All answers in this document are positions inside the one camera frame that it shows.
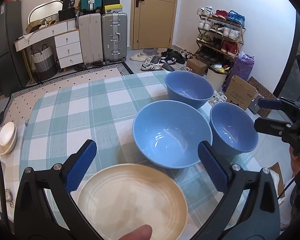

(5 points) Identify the shoe rack with shoes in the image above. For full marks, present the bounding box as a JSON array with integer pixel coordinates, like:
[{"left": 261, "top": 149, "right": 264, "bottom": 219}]
[{"left": 194, "top": 6, "right": 245, "bottom": 65}]

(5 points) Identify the wooden door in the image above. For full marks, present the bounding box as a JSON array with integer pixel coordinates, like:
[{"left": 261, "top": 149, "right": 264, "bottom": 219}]
[{"left": 130, "top": 0, "right": 177, "bottom": 50}]

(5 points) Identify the cream ridged plate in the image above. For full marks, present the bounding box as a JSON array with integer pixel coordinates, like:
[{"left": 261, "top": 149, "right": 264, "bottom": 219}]
[{"left": 77, "top": 164, "right": 187, "bottom": 239}]

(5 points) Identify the white trash bin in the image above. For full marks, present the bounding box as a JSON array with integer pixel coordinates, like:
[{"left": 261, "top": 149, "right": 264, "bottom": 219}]
[{"left": 206, "top": 63, "right": 228, "bottom": 92}]

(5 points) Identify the cardboard box open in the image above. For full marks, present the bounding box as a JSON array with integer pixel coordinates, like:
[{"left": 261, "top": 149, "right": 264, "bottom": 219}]
[{"left": 225, "top": 75, "right": 258, "bottom": 110}]

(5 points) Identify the white sneakers pair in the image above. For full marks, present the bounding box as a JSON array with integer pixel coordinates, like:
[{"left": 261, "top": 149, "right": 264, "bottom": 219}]
[{"left": 141, "top": 55, "right": 163, "bottom": 71}]

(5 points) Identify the white drawer dresser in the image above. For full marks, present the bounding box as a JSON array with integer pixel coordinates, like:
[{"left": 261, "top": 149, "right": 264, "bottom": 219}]
[{"left": 14, "top": 18, "right": 83, "bottom": 69}]

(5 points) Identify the small brown cardboard box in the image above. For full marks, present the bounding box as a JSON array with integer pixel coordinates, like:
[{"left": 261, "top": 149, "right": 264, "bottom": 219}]
[{"left": 187, "top": 59, "right": 208, "bottom": 76}]

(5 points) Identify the dark refrigerator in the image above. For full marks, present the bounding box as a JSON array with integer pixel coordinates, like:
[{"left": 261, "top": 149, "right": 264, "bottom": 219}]
[{"left": 0, "top": 1, "right": 30, "bottom": 97}]

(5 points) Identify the large blue bowl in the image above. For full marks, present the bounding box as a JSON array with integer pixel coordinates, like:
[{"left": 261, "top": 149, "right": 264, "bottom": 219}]
[{"left": 132, "top": 100, "right": 213, "bottom": 169}]

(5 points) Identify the person's left hand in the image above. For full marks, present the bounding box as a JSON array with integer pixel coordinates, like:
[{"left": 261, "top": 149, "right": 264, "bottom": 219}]
[{"left": 119, "top": 224, "right": 153, "bottom": 240}]

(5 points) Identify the small white bowl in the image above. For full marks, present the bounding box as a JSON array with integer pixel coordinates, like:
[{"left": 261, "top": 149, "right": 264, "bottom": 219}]
[{"left": 0, "top": 122, "right": 16, "bottom": 147}]

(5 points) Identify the person's right hand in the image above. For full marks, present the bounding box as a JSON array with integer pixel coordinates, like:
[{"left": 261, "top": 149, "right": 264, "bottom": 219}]
[{"left": 289, "top": 146, "right": 300, "bottom": 178}]

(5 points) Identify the cream bowl under white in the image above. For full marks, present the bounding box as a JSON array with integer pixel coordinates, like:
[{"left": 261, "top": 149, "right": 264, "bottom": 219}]
[{"left": 0, "top": 122, "right": 17, "bottom": 155}]

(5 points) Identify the teal checked tablecloth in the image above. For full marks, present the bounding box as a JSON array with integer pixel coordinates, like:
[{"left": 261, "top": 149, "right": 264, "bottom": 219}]
[{"left": 20, "top": 70, "right": 251, "bottom": 240}]

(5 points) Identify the woven laundry basket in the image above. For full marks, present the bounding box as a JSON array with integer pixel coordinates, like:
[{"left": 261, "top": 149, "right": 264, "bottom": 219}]
[{"left": 31, "top": 44, "right": 57, "bottom": 81}]

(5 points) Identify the beige suitcase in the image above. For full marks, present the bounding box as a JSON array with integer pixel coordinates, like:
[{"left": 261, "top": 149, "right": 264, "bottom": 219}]
[{"left": 78, "top": 13, "right": 103, "bottom": 64}]

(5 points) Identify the silver suitcase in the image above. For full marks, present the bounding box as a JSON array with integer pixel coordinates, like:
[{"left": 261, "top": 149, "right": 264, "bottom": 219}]
[{"left": 101, "top": 12, "right": 128, "bottom": 64}]

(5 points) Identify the oval mirror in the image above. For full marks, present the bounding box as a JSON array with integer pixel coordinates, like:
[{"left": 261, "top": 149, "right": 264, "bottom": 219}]
[{"left": 28, "top": 0, "right": 63, "bottom": 23}]

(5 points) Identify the purple bag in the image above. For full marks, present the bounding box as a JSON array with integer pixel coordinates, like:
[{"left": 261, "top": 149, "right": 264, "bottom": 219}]
[{"left": 222, "top": 52, "right": 255, "bottom": 92}]

